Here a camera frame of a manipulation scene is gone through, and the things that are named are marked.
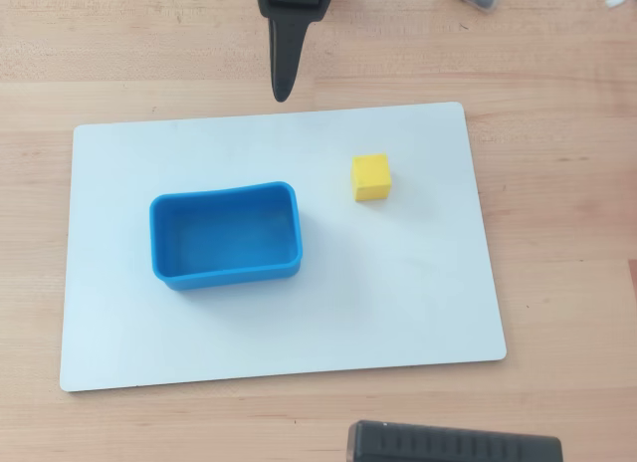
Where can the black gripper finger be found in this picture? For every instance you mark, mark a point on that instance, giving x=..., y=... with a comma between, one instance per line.
x=288, y=54
x=270, y=44

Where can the yellow cube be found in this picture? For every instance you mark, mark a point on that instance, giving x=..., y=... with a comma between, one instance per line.
x=370, y=175

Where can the blue rectangular bin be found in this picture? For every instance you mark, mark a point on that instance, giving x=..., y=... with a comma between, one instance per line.
x=224, y=235

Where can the white rectangular board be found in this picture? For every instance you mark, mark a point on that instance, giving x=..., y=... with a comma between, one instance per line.
x=398, y=283

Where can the white paper scrap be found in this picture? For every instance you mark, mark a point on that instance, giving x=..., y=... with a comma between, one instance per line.
x=616, y=0

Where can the black ribbed device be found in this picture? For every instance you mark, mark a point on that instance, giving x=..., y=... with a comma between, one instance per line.
x=448, y=444

